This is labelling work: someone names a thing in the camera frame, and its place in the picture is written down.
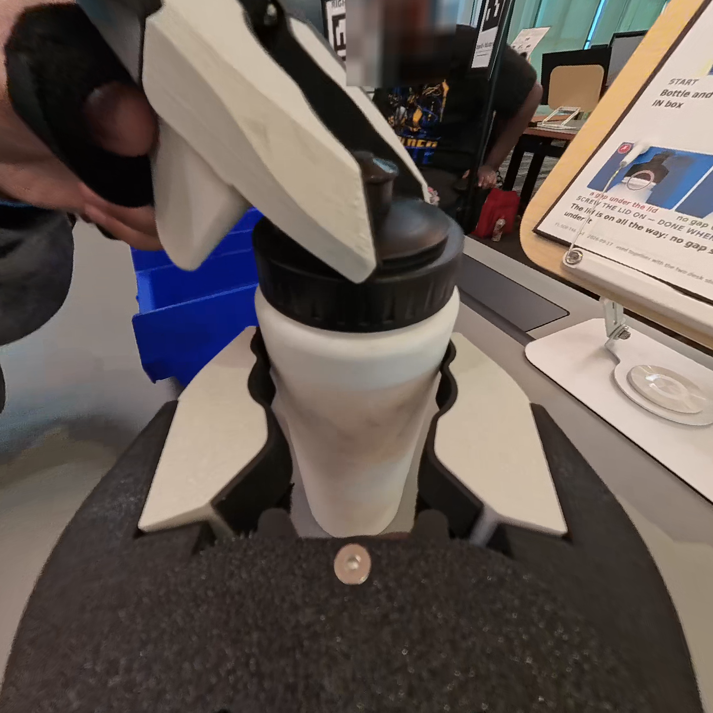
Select person's left hand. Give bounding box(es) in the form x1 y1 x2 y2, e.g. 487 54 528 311
0 32 162 250

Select blue storage bin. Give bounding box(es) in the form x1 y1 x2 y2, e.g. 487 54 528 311
131 209 265 385

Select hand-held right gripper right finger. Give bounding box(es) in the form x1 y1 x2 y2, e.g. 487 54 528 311
418 333 569 546

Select black pole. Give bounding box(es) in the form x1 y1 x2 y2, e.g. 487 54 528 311
467 0 517 235

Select background instruction sheets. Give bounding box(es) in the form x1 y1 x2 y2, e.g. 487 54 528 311
509 26 550 58

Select grey table cable hatch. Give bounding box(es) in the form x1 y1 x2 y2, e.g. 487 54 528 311
459 253 570 335

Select pole marker sign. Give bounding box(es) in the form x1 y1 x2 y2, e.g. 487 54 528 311
471 0 514 70

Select red bag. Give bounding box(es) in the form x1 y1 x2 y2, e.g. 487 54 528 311
473 188 521 238

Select instruction sheet on stand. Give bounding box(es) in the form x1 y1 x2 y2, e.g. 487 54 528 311
519 0 713 352

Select white plastic bottle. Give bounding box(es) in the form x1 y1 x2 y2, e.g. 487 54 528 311
255 287 461 533

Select background wooden desk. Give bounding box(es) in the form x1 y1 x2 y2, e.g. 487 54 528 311
504 118 581 194

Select white stand base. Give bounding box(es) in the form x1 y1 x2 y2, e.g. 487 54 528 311
525 319 713 500

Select background wooden document stand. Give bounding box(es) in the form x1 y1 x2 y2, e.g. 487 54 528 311
539 64 606 130

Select black framed marker sign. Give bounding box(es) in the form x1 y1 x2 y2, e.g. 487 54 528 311
321 0 350 63

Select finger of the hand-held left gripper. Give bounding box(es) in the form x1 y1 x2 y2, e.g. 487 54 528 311
240 0 433 204
142 0 381 285

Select printed instruction sheet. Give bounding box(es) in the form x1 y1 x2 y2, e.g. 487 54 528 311
534 0 713 303

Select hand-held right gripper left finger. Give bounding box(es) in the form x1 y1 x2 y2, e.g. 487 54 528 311
137 329 294 538

